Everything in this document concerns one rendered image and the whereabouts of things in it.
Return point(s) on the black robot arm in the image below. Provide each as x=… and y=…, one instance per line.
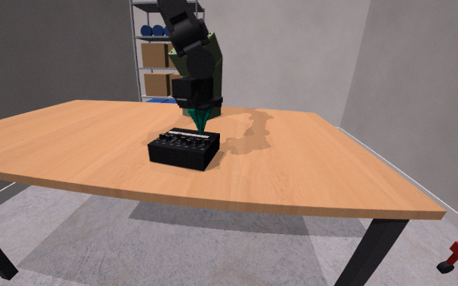
x=185, y=29

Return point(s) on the black control desk with knobs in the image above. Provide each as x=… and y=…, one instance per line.
x=172, y=148

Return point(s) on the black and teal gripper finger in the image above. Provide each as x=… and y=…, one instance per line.
x=203, y=117
x=193, y=114

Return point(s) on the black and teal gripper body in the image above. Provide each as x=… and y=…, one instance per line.
x=203, y=105

